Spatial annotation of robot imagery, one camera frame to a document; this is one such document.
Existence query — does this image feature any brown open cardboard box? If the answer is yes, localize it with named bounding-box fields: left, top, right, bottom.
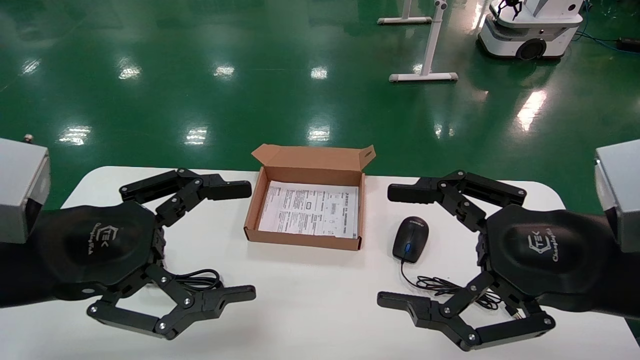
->
left=243, top=144, right=377, bottom=251

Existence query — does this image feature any white table foot bar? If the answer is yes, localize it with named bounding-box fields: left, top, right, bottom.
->
left=377, top=0, right=433, bottom=25

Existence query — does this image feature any white T-shaped table leg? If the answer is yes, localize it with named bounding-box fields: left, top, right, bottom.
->
left=389, top=0, right=459, bottom=83

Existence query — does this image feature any black power cable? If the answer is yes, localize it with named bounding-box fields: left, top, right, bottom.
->
left=172, top=269, right=223, bottom=292

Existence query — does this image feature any white printed instruction sheet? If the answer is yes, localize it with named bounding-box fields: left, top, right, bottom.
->
left=258, top=180, right=360, bottom=239

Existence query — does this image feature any blue floor cable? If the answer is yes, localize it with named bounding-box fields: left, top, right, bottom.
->
left=574, top=27, right=640, bottom=54

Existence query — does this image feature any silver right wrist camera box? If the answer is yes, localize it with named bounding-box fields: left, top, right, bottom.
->
left=594, top=139, right=640, bottom=253

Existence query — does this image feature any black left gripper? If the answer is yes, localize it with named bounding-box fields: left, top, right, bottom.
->
left=31, top=168, right=257, bottom=341

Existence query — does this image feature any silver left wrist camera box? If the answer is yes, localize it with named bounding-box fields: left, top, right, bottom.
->
left=0, top=137, right=51, bottom=244

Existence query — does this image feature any black wired computer mouse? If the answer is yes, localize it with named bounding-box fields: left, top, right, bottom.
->
left=392, top=216, right=525, bottom=321

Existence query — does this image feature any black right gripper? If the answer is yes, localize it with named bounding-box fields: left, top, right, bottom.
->
left=376, top=170, right=618, bottom=352

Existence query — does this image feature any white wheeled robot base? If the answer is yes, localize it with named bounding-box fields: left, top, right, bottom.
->
left=477, top=0, right=586, bottom=62

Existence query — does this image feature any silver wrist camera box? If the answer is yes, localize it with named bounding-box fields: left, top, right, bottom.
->
left=0, top=137, right=51, bottom=244
left=594, top=139, right=640, bottom=253

